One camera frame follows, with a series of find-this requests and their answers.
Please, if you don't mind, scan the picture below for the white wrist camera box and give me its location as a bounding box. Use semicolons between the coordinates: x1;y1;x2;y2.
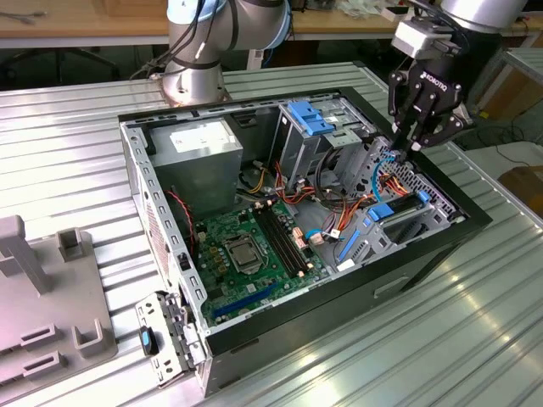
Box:
390;19;464;59

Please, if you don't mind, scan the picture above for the aluminium profile frame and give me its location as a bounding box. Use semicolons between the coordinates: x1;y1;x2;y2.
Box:
466;46;543;137

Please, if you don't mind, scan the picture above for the grey perforated disk bay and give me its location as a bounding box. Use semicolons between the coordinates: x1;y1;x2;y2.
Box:
330;137;466;272

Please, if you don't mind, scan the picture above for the grey power supply unit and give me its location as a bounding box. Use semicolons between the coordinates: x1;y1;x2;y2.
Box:
146;117;244;221

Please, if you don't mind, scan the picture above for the black RAM slot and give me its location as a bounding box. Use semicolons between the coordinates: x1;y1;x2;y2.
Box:
263;205;310;275
253;207;300;279

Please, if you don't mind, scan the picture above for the blue expansion slot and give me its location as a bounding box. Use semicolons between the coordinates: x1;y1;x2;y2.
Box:
211;284;277;320

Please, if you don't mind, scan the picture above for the blue plastic drive bracket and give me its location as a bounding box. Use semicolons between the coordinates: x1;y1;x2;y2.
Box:
287;100;336;137

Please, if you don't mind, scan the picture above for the grey metal drive cage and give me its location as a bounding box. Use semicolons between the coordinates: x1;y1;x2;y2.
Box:
269;95;378;192

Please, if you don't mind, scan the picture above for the wooden workbench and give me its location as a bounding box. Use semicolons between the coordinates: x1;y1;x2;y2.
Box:
0;0;543;92

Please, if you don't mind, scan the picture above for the grey parts rack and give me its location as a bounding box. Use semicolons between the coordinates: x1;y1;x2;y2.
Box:
0;214;120;382

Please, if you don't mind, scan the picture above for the silver CPU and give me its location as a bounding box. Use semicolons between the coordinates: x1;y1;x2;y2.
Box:
228;245;257;270

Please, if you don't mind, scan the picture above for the small white box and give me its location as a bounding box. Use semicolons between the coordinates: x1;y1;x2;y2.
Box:
380;4;411;22

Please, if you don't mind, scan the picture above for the green motherboard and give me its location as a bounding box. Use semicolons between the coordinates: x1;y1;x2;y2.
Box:
193;198;332;326

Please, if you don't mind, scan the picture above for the silver slot retention bracket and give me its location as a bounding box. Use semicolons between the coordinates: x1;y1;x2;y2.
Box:
134;290;209;389

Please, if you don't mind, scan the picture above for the blue data wire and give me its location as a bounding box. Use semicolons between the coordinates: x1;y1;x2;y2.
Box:
367;150;404;203

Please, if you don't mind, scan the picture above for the black latch with blue button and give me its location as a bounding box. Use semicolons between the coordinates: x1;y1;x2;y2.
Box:
138;325;161;356

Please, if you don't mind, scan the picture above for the orange wire bundle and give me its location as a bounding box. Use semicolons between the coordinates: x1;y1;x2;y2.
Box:
273;163;317;207

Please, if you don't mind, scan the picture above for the brown cardboard box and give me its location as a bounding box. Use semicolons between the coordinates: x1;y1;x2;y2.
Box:
498;164;543;213

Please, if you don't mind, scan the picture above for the black case fan red wire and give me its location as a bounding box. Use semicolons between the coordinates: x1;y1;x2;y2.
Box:
165;186;199;255

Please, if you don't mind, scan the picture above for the orange red power wire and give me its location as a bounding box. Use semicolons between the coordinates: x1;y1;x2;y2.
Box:
324;173;411;241

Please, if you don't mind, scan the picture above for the yellow black wire bundle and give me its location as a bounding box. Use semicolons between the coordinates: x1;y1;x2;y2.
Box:
237;167;268;196

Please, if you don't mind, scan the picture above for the hard disk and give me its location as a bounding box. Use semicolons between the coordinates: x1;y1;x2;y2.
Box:
336;190;430;265

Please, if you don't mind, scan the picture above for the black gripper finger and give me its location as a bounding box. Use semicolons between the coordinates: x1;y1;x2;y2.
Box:
401;105;475;164
388;70;415;163

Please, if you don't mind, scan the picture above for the black open PC case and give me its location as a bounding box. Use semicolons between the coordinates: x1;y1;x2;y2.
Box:
116;86;494;399

